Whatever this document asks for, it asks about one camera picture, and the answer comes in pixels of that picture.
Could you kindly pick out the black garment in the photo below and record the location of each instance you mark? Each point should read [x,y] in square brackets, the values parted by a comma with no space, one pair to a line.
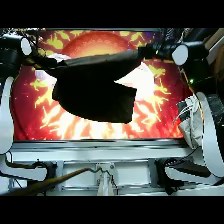
[93,93]

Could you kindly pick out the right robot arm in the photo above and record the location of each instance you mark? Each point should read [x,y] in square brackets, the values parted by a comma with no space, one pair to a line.
[211,133]

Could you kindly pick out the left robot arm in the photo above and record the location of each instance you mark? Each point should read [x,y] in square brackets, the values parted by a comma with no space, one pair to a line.
[6,110]

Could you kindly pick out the brown clothes hanger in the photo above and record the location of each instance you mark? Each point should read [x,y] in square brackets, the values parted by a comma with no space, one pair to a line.
[50,181]

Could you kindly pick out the silver frame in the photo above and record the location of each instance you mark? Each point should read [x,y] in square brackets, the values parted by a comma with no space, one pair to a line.
[100,154]

